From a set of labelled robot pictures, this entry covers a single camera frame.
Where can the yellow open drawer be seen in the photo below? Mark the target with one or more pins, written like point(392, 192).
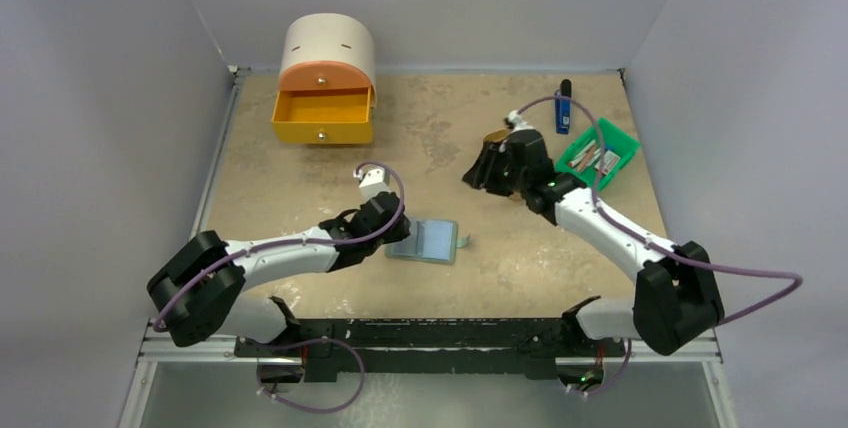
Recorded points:
point(326, 117)

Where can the white and orange drawer cabinet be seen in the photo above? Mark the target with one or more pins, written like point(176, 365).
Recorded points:
point(328, 52)

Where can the green card holder wallet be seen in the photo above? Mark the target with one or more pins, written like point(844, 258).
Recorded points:
point(434, 241)

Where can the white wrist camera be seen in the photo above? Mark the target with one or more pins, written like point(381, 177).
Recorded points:
point(372, 182)
point(515, 122)

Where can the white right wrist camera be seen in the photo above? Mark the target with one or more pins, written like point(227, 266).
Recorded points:
point(515, 122)

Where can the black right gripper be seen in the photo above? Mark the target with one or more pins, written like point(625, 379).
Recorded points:
point(491, 164)

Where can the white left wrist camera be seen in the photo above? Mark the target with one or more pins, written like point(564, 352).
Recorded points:
point(372, 182)

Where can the tan oval tray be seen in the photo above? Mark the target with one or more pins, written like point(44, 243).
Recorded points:
point(494, 140)

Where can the blue lighter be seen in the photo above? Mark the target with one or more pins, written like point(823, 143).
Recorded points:
point(562, 105)

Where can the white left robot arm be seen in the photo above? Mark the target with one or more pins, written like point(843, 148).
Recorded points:
point(199, 292)

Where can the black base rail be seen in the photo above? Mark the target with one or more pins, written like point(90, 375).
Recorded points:
point(536, 348)

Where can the green plastic bin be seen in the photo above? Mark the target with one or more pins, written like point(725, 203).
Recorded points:
point(581, 156)

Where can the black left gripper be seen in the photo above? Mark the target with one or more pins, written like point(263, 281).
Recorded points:
point(399, 231)

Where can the small box in bin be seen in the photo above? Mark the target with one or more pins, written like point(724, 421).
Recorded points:
point(607, 162)

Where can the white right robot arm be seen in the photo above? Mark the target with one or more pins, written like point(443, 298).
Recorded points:
point(675, 300)

